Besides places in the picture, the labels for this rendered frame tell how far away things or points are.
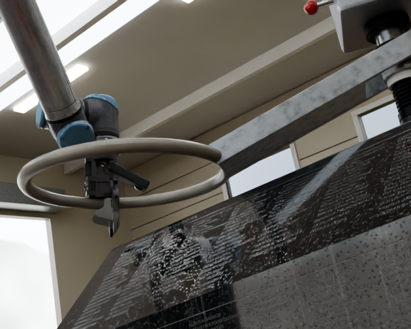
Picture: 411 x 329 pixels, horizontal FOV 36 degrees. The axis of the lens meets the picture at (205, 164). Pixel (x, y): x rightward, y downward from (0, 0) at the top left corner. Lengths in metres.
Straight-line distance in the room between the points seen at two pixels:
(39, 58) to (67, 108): 0.14
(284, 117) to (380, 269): 0.50
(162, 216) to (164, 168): 0.78
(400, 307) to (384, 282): 0.04
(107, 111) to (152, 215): 8.61
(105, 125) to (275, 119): 0.53
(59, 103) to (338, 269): 0.80
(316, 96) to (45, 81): 0.61
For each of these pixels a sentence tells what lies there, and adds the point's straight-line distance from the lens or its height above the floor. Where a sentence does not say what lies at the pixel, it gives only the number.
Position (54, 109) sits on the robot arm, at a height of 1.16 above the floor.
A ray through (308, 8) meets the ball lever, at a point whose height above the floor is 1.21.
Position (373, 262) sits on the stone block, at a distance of 0.98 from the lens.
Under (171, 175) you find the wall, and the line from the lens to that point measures 10.10.
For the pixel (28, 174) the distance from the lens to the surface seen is 1.37.
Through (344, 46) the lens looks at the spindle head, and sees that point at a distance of 1.55.
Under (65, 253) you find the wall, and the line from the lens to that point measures 9.66.
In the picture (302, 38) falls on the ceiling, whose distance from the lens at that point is 7.53.
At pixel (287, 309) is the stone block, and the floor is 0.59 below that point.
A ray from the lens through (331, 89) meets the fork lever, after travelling 1.37.
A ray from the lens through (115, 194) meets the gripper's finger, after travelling 1.65.
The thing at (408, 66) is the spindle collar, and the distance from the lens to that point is 1.42.
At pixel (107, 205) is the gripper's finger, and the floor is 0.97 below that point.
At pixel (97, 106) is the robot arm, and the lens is 1.72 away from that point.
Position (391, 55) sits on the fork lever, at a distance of 1.40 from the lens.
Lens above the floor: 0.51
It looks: 18 degrees up
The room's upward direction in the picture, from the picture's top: 11 degrees counter-clockwise
